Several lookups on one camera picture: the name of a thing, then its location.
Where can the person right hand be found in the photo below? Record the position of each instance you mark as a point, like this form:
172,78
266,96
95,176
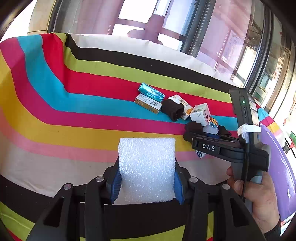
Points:
265,206

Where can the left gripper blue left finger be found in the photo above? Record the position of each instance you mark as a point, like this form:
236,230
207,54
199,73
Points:
113,183

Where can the purple storage box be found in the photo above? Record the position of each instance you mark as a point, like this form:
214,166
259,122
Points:
281,173

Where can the small black box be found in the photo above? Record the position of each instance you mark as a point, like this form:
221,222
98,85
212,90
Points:
200,154

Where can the red blue 48 box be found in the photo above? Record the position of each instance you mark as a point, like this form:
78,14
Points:
212,126

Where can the white medicine box red figure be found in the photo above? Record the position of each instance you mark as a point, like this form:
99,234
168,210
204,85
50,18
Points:
201,114

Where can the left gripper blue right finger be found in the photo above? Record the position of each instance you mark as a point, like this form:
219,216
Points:
181,177

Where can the window frame with glass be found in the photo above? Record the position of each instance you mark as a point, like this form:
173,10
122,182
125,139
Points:
243,40

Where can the rainbow striped tablecloth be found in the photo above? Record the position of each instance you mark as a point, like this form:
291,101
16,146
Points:
66,101

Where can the white orange tissue pack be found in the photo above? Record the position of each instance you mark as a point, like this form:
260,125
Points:
187,107

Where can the white foam block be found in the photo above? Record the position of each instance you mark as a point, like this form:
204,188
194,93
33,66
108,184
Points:
147,167

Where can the white gold toothpaste box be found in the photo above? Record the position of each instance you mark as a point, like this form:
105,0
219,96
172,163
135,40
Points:
148,103

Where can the dark brown knit sock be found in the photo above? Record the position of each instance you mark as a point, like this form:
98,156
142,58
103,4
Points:
193,128
171,109

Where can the teal shiny small box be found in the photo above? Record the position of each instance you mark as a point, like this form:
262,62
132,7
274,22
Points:
151,92

